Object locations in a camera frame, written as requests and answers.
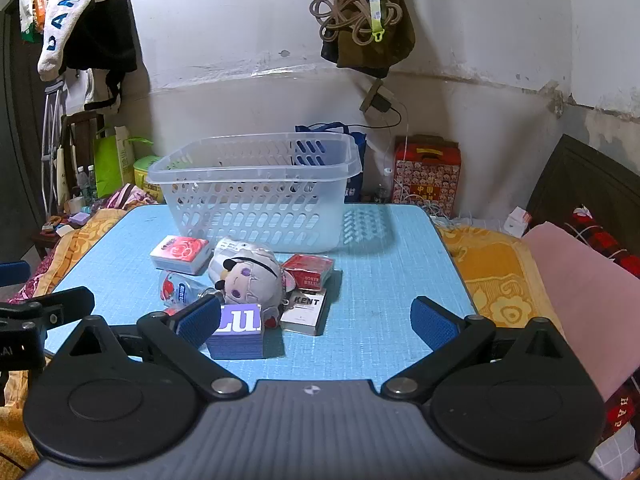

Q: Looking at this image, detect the purple card box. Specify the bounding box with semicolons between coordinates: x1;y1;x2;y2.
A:
206;303;265;360

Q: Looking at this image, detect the green paper bag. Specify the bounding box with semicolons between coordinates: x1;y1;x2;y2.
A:
94;127;123;200

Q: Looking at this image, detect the red lettered cloth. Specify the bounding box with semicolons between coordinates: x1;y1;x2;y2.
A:
600;392;637;442

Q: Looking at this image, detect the white hanging garment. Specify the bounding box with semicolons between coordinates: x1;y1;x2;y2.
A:
62;67;123;116

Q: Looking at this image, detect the red plaid cloth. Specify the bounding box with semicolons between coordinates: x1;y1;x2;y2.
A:
562;205;640;278

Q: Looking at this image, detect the dark wooden headboard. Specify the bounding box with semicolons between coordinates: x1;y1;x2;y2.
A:
525;134;640;241

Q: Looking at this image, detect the orange patterned quilt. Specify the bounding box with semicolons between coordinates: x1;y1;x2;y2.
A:
10;207;132;303

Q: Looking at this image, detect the wooden chair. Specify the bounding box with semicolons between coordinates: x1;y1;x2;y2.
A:
60;112;108;211

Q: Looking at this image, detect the yellow-green lanyard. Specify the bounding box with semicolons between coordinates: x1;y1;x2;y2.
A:
365;0;386;43

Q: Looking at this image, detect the metal crutch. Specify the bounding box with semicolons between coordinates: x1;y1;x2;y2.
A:
42;80;64;221

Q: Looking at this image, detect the black adapter cable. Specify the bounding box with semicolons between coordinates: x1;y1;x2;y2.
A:
345;105;403;131

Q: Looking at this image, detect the dark door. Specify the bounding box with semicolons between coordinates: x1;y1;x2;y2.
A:
0;5;47;263

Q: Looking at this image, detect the red gift box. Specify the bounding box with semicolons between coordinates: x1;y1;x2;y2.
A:
392;135;462;218

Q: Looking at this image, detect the pink tissue pack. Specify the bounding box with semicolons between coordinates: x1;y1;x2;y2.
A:
150;235;211;277

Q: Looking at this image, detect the yellow floral bedsheet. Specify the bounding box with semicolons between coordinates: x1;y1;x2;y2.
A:
432;220;566;336

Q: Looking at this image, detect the red cigarette pack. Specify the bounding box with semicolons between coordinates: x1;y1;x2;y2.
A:
281;253;335;292

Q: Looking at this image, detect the beige coiled rope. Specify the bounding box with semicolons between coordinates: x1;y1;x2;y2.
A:
309;0;403;46

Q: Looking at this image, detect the black hanging garment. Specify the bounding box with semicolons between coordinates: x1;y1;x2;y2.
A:
65;0;138;113

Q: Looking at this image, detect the small white box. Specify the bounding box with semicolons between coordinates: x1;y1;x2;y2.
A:
504;206;533;235

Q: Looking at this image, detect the white tangled cord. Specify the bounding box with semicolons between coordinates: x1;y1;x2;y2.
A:
400;185;453;221

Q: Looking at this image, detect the white cigarette box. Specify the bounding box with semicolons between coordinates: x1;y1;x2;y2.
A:
279;287;331;337

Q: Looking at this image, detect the olive hanging bag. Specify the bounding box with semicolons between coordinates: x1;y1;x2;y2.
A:
320;0;416;80

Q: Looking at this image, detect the white orange printed bag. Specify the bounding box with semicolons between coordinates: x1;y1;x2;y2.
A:
20;0;52;43

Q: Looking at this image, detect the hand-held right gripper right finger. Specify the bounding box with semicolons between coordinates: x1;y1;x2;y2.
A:
380;296;576;403

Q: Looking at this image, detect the white-haired plush doll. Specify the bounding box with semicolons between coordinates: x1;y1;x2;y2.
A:
206;238;297;330

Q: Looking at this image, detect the pink striped cloth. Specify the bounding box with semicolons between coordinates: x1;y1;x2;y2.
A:
92;185;161;216

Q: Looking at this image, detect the blue shopping bag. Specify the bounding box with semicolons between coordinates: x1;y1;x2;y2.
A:
294;122;368;203

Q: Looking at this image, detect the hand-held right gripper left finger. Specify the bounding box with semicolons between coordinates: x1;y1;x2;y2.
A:
64;294;249;402

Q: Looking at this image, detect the clear plastic basket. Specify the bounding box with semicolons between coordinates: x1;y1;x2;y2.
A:
146;132;363;255

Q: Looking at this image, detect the green lidded container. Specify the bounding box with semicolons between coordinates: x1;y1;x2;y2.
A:
132;155;163;204

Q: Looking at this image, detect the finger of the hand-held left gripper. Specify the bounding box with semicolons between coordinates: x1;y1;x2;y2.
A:
0;261;32;288
0;286;96;333

